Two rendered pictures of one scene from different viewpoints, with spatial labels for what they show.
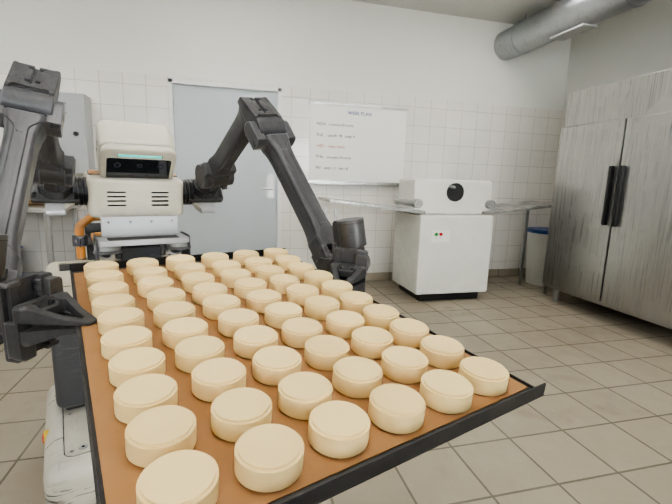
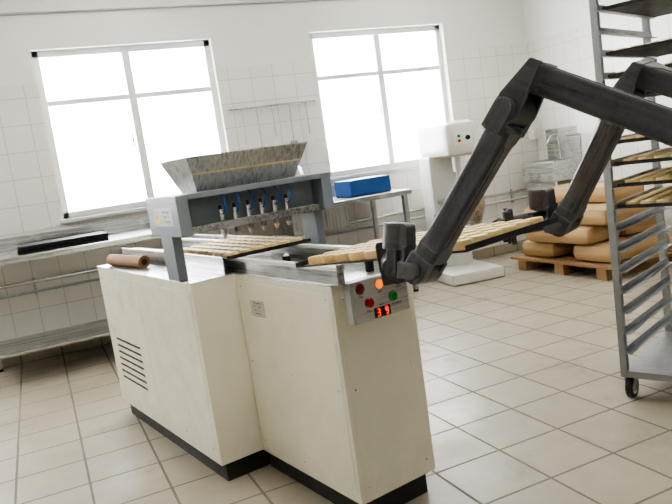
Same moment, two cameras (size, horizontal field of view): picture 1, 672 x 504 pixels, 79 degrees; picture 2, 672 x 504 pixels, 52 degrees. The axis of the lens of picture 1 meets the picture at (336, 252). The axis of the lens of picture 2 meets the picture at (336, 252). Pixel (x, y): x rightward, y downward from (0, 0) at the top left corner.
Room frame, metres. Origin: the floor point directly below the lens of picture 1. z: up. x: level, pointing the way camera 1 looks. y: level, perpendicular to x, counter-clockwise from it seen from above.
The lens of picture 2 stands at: (2.32, -0.38, 1.25)
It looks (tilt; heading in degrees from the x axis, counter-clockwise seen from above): 8 degrees down; 172
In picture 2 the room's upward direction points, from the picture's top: 8 degrees counter-clockwise
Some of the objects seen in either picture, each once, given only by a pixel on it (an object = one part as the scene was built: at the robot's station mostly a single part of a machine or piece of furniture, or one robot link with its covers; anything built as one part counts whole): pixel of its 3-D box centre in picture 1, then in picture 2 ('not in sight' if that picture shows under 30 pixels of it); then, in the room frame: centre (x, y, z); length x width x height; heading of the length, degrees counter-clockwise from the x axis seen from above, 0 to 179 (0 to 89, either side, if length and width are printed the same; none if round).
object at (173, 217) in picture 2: not in sight; (245, 224); (-0.65, -0.32, 1.01); 0.72 x 0.33 x 0.34; 116
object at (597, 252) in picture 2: not in sight; (621, 245); (-2.82, 2.71, 0.19); 0.72 x 0.42 x 0.15; 109
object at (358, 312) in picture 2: not in sight; (377, 296); (0.13, 0.05, 0.77); 0.24 x 0.04 x 0.14; 116
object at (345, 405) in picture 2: not in sight; (329, 369); (-0.20, -0.10, 0.45); 0.70 x 0.34 x 0.90; 26
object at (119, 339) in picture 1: (127, 342); not in sight; (0.42, 0.22, 0.98); 0.05 x 0.05 x 0.02
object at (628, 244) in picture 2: not in sight; (645, 235); (-0.52, 1.46, 0.69); 0.64 x 0.03 x 0.03; 128
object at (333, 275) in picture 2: not in sight; (209, 260); (-0.69, -0.50, 0.87); 2.01 x 0.03 x 0.07; 26
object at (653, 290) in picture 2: not in sight; (650, 292); (-0.52, 1.46, 0.42); 0.64 x 0.03 x 0.03; 128
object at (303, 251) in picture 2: not in sight; (267, 247); (-0.82, -0.24, 0.87); 2.01 x 0.03 x 0.07; 26
